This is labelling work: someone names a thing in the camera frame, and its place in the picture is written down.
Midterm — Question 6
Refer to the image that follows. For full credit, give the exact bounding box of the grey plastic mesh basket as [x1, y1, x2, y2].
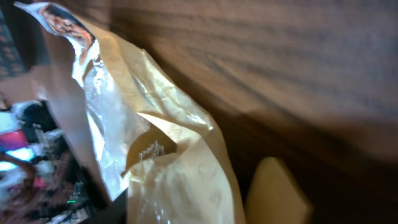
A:
[1, 0, 50, 81]

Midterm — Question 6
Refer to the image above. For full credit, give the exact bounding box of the background computer monitor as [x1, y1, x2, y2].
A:
[1, 130, 35, 161]

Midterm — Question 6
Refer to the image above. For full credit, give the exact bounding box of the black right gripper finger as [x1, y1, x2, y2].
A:
[80, 190, 127, 224]

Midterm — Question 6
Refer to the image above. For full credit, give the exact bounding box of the white barcode scanner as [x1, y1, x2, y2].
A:
[244, 157, 313, 224]

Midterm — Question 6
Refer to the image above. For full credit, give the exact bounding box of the brown white snack packet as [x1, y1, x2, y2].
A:
[16, 2, 245, 224]

